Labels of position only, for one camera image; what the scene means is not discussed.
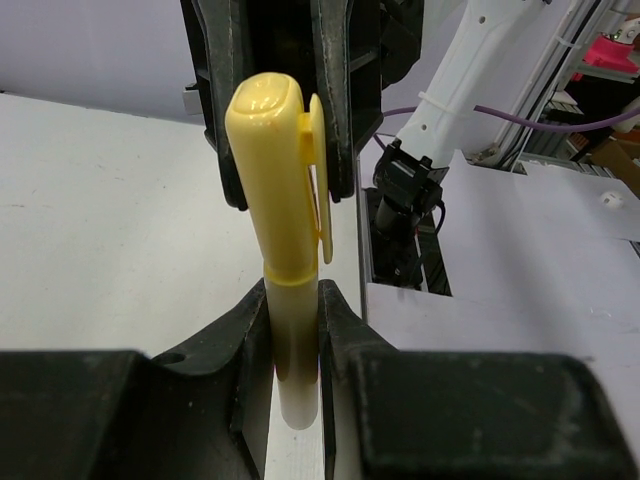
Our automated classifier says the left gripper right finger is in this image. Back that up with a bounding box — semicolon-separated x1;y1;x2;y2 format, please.
318;280;639;479

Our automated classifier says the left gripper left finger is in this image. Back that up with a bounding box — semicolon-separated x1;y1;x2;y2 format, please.
1;283;273;479

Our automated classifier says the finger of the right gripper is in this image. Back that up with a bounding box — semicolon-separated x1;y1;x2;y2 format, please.
192;1;253;210
310;1;355;203

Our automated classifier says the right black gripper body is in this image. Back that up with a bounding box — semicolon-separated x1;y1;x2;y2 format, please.
179;0;426;151

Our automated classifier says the small yellow cylinder eraser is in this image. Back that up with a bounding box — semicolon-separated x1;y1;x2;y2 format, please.
225;72;333;285

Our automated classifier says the yellow glue stick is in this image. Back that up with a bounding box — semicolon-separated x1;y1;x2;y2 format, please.
264;266;319;430

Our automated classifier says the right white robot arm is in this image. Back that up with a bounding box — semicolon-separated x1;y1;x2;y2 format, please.
181;1;548;211

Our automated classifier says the pink object in background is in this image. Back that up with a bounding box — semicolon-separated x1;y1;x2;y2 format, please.
584;35;639;74

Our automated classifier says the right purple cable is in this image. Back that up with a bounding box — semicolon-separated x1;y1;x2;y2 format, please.
379;102;640;151

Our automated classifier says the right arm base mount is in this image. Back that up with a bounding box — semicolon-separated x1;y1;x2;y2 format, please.
364;188;452;296

